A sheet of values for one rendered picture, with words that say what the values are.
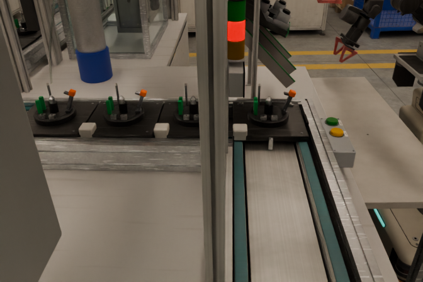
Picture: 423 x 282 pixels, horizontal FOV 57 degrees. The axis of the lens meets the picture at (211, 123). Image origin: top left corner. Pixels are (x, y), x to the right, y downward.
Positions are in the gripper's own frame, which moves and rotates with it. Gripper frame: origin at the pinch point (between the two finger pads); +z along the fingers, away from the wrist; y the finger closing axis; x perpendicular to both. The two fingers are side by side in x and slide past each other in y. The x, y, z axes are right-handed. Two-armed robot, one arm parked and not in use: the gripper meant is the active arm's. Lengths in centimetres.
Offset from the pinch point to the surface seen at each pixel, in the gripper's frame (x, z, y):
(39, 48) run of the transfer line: -23, 147, -37
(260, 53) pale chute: 10.5, 25.6, 5.3
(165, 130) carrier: 11, 55, 44
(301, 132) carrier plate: 30.3, 16.7, 35.2
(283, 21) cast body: 3.1, 14.1, 1.3
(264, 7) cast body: -4.1, 18.7, 1.1
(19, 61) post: -24, 128, 2
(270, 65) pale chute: 16.0, 23.6, 5.5
